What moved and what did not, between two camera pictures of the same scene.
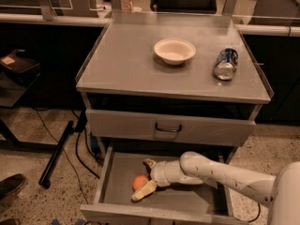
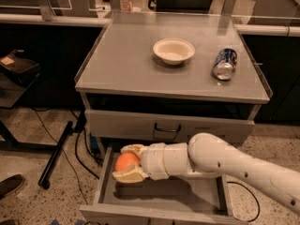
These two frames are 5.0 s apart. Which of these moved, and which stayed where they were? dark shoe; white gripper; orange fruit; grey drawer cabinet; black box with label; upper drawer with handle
Moved: white gripper; orange fruit
Stayed: grey drawer cabinet; dark shoe; black box with label; upper drawer with handle
